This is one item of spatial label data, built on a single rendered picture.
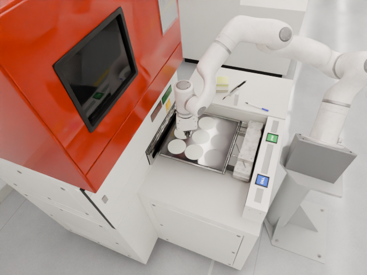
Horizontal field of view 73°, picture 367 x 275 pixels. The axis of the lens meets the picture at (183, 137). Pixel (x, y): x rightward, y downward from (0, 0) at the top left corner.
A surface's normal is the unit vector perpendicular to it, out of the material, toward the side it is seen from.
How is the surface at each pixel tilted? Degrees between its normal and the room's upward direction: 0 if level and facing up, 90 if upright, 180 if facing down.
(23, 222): 0
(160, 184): 0
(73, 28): 90
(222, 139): 0
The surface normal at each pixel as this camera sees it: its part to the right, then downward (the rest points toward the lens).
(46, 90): 0.93, 0.25
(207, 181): -0.07, -0.62
